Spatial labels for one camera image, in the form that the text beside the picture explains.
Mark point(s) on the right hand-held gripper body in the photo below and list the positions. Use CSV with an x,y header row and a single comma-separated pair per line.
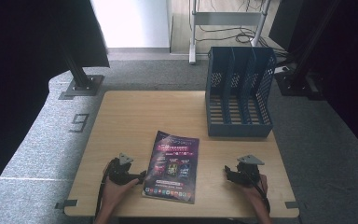
x,y
248,174

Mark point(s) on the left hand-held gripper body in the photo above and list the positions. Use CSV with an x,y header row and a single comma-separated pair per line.
x,y
119,174

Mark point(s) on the purple magazine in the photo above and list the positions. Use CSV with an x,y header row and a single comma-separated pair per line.
x,y
171,168

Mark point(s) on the blue plastic file rack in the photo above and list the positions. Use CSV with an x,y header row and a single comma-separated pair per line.
x,y
239,127

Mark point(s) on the person's left hand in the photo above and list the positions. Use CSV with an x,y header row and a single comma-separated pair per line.
x,y
115,193

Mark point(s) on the person's right hand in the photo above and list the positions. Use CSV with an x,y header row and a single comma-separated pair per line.
x,y
256,193

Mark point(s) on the grey tape strip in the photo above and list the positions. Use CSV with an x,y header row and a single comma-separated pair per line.
x,y
291,204
66,203

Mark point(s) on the black curtain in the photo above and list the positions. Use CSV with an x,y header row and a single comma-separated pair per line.
x,y
18,77
348,62

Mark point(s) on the white panel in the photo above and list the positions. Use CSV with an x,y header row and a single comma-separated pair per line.
x,y
133,21

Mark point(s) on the black post with base plate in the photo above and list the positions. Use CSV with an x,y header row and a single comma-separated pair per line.
x,y
295,82
84,85

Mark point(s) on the white metal stand frame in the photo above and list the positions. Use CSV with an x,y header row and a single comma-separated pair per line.
x,y
223,18

